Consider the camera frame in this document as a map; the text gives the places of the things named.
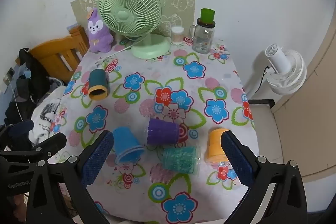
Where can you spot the wall socket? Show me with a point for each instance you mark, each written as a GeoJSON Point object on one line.
{"type": "Point", "coordinates": [9, 74]}

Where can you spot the floral tablecloth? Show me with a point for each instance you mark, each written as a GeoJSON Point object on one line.
{"type": "Point", "coordinates": [147, 77]}

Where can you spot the beige cabinet panel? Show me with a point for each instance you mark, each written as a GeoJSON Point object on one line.
{"type": "Point", "coordinates": [312, 108]}

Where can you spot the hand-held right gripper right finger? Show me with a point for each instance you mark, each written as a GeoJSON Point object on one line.
{"type": "Point", "coordinates": [237, 161]}

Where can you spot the white printed shirt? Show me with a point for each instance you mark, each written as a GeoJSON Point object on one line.
{"type": "Point", "coordinates": [46, 119]}

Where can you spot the purple cup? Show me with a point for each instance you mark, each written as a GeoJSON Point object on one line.
{"type": "Point", "coordinates": [162, 132]}

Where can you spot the glass jar with green lid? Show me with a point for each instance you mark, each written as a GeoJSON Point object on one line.
{"type": "Point", "coordinates": [202, 37]}

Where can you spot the teal cup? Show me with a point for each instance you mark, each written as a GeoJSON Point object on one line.
{"type": "Point", "coordinates": [181, 159]}

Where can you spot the orange cup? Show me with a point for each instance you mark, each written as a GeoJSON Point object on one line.
{"type": "Point", "coordinates": [214, 145]}

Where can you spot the green desk fan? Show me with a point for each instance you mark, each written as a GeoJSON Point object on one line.
{"type": "Point", "coordinates": [128, 14]}

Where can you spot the clear cotton swab container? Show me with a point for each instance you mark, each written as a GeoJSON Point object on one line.
{"type": "Point", "coordinates": [177, 36]}

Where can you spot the purple plush toy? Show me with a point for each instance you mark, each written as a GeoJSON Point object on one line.
{"type": "Point", "coordinates": [99, 35]}

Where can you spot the blue cup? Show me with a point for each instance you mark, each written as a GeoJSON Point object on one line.
{"type": "Point", "coordinates": [126, 144]}

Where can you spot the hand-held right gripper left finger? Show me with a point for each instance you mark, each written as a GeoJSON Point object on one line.
{"type": "Point", "coordinates": [97, 158]}

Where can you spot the dark clothes pile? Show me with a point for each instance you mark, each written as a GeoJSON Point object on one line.
{"type": "Point", "coordinates": [34, 82]}

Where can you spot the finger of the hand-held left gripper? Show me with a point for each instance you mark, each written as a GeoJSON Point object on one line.
{"type": "Point", "coordinates": [19, 127]}
{"type": "Point", "coordinates": [51, 144]}

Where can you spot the white fan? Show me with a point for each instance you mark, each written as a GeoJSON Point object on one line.
{"type": "Point", "coordinates": [287, 74]}

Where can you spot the wooden chair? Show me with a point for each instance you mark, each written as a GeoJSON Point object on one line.
{"type": "Point", "coordinates": [56, 52]}

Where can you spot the dark green cup yellow rim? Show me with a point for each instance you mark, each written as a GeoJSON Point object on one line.
{"type": "Point", "coordinates": [97, 81]}

